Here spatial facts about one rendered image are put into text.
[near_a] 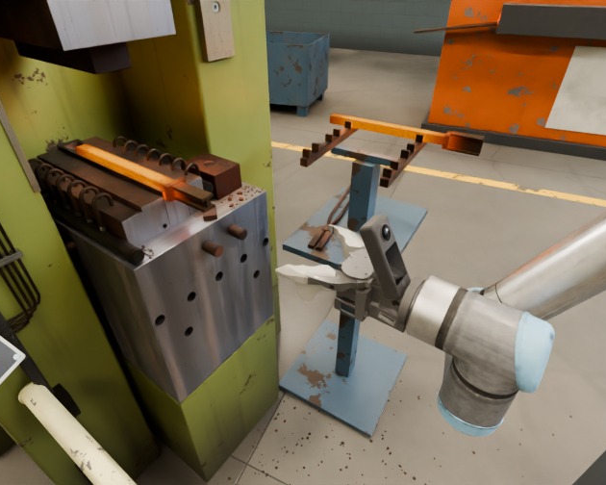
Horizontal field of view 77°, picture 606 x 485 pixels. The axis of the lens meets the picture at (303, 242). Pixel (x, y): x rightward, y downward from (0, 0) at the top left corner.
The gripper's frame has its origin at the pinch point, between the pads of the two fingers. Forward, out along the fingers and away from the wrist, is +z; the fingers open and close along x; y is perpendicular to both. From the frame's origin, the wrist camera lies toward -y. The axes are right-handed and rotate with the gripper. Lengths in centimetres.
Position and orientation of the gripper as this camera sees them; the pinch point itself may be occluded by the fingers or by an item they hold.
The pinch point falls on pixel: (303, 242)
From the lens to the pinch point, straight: 62.7
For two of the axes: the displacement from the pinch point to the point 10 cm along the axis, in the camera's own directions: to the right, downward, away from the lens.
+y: 0.0, 8.1, 5.9
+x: 5.9, -4.8, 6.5
